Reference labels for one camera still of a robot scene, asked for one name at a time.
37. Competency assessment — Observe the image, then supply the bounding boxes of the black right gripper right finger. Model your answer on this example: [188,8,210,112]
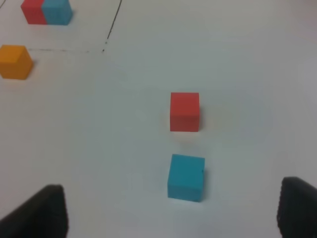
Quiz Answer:
[276,177,317,238]

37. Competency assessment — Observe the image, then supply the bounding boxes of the red template block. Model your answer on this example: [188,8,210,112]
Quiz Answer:
[21,0,47,25]

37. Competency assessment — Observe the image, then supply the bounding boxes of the blue template block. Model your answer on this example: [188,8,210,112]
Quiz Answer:
[41,0,73,25]

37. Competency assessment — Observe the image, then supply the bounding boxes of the orange block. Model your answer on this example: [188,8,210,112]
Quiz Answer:
[0,45,33,80]

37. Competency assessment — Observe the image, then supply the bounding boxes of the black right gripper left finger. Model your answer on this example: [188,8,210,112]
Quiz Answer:
[0,184,69,238]

